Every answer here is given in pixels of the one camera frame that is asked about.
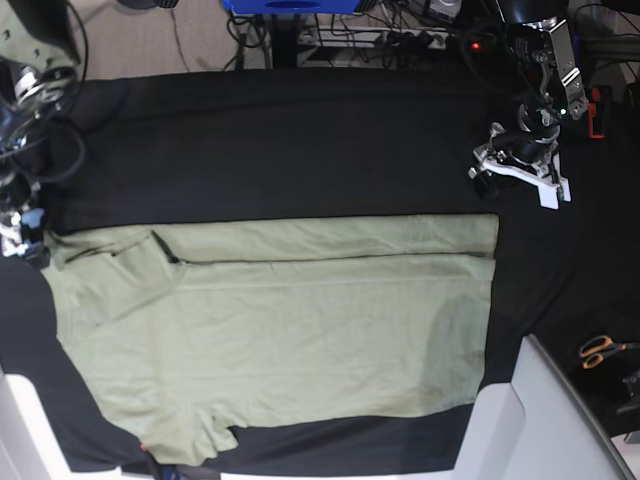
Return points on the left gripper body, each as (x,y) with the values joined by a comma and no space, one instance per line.
(531,151)

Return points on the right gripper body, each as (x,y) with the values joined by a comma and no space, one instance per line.
(21,215)

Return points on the green T-shirt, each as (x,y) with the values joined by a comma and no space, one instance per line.
(183,333)

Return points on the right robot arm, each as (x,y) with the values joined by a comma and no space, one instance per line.
(42,76)

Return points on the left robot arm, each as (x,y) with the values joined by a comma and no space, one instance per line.
(536,37)

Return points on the orange black clamp right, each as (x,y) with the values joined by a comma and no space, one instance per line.
(599,110)

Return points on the white power strip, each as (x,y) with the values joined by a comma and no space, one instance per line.
(436,38)

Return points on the black table cloth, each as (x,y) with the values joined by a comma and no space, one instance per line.
(269,144)

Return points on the black table leg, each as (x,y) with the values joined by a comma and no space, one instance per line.
(284,30)

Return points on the blue box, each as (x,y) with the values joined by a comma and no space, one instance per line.
(246,7)

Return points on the orange handled scissors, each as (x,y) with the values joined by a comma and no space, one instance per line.
(595,351)

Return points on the white frame left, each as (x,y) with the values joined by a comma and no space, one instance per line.
(29,449)

